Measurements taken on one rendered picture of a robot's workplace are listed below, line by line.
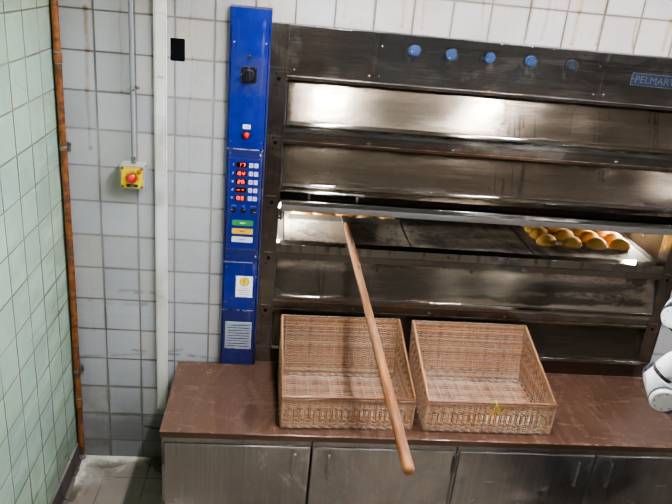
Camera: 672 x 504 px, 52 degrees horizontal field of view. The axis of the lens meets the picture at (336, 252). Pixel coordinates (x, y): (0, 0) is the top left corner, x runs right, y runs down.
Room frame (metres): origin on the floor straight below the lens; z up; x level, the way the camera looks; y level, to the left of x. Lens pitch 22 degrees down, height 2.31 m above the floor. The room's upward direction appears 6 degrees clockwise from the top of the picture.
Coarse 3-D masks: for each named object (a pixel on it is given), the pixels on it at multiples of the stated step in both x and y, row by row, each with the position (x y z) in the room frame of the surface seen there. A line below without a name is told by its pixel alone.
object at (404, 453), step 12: (348, 228) 2.98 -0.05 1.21; (348, 240) 2.84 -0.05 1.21; (360, 276) 2.46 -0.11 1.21; (360, 288) 2.36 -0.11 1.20; (372, 312) 2.18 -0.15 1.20; (372, 324) 2.08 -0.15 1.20; (372, 336) 2.01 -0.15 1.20; (384, 360) 1.86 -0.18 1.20; (384, 372) 1.79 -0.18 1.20; (384, 384) 1.73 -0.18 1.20; (396, 408) 1.61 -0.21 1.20; (396, 420) 1.55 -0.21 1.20; (396, 432) 1.51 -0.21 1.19; (396, 444) 1.47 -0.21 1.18; (408, 456) 1.41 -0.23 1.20; (408, 468) 1.37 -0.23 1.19
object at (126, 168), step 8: (120, 168) 2.65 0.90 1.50; (128, 168) 2.65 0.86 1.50; (136, 168) 2.65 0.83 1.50; (144, 168) 2.66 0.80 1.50; (120, 176) 2.65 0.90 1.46; (136, 176) 2.65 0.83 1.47; (144, 176) 2.66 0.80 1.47; (120, 184) 2.65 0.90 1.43; (128, 184) 2.65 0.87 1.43; (136, 184) 2.65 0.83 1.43; (144, 184) 2.66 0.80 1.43
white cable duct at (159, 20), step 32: (160, 0) 2.72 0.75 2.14; (160, 32) 2.72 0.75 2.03; (160, 64) 2.72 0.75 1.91; (160, 96) 2.72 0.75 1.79; (160, 128) 2.72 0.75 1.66; (160, 160) 2.72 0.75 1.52; (160, 192) 2.72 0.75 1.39; (160, 224) 2.72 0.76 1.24; (160, 256) 2.72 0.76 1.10; (160, 288) 2.71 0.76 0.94; (160, 320) 2.71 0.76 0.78; (160, 352) 2.71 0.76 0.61; (160, 384) 2.71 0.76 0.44
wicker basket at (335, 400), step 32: (288, 320) 2.75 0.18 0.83; (320, 320) 2.77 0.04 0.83; (352, 320) 2.79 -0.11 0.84; (384, 320) 2.81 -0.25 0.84; (288, 352) 2.71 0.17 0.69; (320, 352) 2.73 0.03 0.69; (384, 352) 2.77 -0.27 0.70; (288, 384) 2.60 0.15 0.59; (320, 384) 2.62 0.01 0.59; (352, 384) 2.65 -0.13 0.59; (288, 416) 2.36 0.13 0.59; (320, 416) 2.31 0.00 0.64; (352, 416) 2.33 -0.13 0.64; (384, 416) 2.35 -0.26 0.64
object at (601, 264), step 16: (288, 240) 2.84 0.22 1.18; (368, 256) 2.83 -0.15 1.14; (384, 256) 2.84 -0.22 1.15; (400, 256) 2.84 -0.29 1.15; (416, 256) 2.85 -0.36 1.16; (432, 256) 2.86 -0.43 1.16; (448, 256) 2.87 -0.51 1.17; (464, 256) 2.87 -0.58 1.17; (480, 256) 2.88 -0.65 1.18; (496, 256) 2.89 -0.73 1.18; (512, 256) 2.91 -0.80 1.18; (528, 256) 2.93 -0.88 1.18; (544, 256) 2.95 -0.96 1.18; (560, 256) 2.97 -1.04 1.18; (640, 272) 2.96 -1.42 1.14; (656, 272) 2.97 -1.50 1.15
